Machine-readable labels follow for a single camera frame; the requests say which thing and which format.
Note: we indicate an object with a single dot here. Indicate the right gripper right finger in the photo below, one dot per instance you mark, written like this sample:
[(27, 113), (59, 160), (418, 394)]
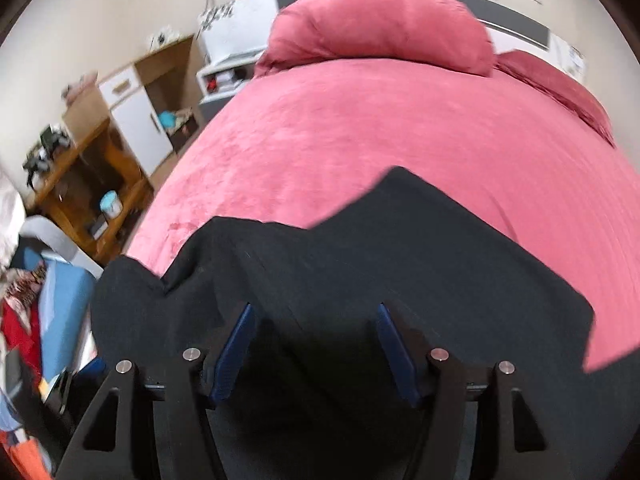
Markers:
[(475, 422)]

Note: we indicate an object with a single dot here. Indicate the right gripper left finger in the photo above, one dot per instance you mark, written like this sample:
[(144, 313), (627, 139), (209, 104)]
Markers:
[(151, 422)]

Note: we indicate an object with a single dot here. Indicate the black knit garment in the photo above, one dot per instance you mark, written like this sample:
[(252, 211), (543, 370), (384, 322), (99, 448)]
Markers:
[(315, 398)]

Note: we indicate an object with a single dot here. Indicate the blue white chair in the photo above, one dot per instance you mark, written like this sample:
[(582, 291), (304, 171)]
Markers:
[(65, 332)]

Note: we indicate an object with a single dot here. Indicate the teal lidded canister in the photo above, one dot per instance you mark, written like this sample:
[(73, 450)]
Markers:
[(111, 205)]

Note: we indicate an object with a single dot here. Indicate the wooden desk cabinet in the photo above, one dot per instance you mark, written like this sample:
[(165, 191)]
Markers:
[(126, 131)]

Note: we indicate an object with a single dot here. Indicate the pink bed blanket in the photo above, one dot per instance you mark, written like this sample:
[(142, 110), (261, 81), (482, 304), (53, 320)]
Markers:
[(297, 146)]

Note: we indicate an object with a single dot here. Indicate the white grey nightstand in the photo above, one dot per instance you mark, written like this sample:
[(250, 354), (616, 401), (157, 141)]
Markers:
[(220, 82)]

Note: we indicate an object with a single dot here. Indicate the flat pink pillow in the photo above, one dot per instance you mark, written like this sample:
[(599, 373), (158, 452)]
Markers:
[(550, 81)]

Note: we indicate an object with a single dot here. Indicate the grey white headboard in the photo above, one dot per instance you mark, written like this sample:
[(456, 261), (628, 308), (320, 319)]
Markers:
[(240, 28)]

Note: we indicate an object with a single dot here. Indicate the large pink pillow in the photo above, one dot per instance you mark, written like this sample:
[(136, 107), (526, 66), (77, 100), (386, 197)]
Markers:
[(443, 33)]

